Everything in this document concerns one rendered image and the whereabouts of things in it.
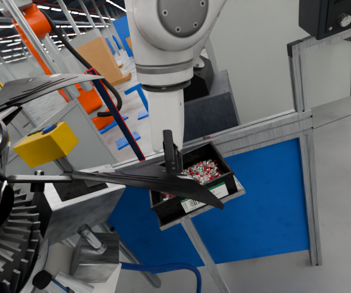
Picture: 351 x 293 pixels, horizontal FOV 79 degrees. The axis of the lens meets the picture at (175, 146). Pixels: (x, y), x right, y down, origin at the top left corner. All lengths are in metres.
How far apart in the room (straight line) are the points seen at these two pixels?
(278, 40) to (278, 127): 1.53
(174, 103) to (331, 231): 1.29
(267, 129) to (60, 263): 0.63
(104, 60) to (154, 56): 8.06
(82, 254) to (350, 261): 1.23
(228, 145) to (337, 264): 0.88
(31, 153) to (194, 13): 0.74
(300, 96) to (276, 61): 1.53
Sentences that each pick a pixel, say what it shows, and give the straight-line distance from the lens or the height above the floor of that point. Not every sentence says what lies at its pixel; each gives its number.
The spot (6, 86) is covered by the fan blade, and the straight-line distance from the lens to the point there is 0.62.
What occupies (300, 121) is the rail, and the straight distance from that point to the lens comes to 0.74.
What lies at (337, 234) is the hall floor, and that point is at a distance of 1.48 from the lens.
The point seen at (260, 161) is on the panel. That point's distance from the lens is 0.80.
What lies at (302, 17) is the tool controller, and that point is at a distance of 0.72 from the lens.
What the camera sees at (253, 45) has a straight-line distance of 2.13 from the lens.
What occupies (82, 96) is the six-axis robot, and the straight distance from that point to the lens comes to 4.18.
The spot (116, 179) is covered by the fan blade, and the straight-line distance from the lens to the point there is 0.30.
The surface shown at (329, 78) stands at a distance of 2.48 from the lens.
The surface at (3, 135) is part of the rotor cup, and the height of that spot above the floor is 1.19.
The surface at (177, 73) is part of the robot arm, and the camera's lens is 0.30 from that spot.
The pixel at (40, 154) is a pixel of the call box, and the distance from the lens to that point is 0.85.
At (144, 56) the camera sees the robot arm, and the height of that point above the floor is 1.19.
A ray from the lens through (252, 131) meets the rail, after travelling 0.70.
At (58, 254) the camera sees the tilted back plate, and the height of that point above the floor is 0.93.
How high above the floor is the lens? 1.22
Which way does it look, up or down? 29 degrees down
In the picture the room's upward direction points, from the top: 25 degrees counter-clockwise
